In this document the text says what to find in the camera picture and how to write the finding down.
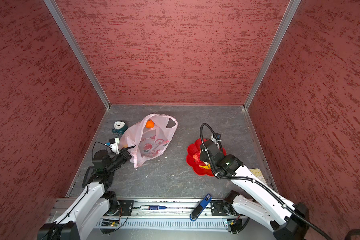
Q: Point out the red fake strawberry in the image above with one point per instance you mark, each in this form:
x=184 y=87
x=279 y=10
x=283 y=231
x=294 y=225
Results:
x=196 y=158

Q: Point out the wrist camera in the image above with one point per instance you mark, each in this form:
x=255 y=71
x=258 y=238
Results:
x=104 y=159
x=216 y=138

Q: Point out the circuit board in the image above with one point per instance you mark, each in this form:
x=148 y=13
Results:
x=110 y=223
x=234 y=226

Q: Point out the right aluminium corner post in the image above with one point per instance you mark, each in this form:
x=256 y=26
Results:
x=279 y=35

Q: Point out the orange fake tangerine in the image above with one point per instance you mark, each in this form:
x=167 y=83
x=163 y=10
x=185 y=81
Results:
x=150 y=124

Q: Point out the cream yellow calculator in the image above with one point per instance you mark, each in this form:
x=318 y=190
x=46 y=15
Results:
x=258 y=174

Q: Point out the left aluminium corner post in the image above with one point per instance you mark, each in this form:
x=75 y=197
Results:
x=67 y=33

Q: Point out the yellow fake banana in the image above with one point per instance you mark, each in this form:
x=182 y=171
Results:
x=207 y=167

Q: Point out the aluminium front rail frame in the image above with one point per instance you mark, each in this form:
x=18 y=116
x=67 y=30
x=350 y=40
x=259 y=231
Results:
x=175 y=217

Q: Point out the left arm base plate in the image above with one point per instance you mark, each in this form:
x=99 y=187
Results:
x=125 y=207

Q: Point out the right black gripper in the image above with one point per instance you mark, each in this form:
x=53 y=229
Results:
x=203 y=156

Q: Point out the red flower-shaped bowl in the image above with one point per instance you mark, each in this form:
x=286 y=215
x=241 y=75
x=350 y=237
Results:
x=196 y=148

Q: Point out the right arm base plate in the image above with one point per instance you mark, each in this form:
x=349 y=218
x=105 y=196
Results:
x=217 y=208

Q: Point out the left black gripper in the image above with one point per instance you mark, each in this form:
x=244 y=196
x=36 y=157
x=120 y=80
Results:
x=125 y=153

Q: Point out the blue pen in rail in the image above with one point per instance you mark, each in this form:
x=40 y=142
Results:
x=152 y=207

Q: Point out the blue black marker tool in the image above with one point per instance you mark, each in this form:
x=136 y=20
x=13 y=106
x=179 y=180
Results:
x=200 y=207

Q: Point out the left circuit board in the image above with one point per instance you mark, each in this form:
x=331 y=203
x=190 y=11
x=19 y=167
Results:
x=110 y=223

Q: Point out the pink plastic bag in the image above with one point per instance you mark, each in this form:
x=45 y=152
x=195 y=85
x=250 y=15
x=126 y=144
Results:
x=149 y=143

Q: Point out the aluminium corner post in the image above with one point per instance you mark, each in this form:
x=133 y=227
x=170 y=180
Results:
x=279 y=35
x=67 y=33

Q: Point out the right circuit board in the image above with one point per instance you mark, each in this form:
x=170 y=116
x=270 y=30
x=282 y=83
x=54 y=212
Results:
x=234 y=226

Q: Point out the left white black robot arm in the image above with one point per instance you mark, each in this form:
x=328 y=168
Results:
x=95 y=201

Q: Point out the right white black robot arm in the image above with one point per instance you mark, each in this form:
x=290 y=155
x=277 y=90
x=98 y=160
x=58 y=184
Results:
x=279 y=215

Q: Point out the white teal kitchen timer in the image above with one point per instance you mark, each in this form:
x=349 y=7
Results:
x=119 y=127

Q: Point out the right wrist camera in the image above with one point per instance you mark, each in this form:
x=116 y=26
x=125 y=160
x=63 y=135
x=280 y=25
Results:
x=216 y=138

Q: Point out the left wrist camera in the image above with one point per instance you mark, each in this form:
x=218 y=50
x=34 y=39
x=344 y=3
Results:
x=104 y=159

